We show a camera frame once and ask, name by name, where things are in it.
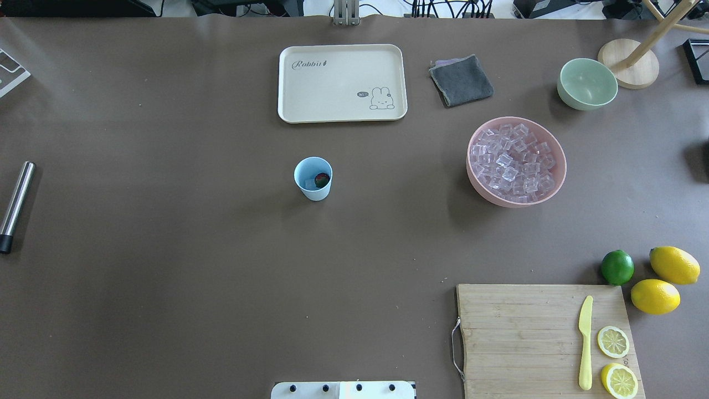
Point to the light blue cup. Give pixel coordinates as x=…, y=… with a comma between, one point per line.
x=313, y=176

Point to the yellow plastic knife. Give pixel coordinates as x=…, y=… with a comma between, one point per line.
x=585, y=379

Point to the steel muddler black tip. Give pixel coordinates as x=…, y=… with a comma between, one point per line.
x=15, y=205

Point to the lemon half near knife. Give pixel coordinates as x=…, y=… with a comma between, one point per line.
x=613, y=342

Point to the green bowl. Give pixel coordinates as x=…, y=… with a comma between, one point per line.
x=585, y=84

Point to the wooden cutting board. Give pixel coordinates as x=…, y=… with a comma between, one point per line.
x=522, y=340

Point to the grey folded cloth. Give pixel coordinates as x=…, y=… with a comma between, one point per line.
x=461, y=80

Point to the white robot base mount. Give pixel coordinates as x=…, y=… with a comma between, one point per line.
x=345, y=389

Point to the cream rabbit serving tray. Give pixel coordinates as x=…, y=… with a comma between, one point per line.
x=341, y=83

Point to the lemon half at edge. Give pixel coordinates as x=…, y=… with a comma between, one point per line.
x=619, y=381

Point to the green lime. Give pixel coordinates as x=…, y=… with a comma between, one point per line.
x=617, y=267

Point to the red strawberry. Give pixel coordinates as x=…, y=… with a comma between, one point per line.
x=322, y=180

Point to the wooden cup rack stand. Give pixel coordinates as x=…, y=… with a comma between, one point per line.
x=633, y=63

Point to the pink bowl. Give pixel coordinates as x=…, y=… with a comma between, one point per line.
x=515, y=162

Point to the clear ice cubes pile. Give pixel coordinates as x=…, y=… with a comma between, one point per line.
x=512, y=162

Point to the whole yellow lemon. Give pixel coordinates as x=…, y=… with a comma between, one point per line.
x=655, y=297
x=674, y=265

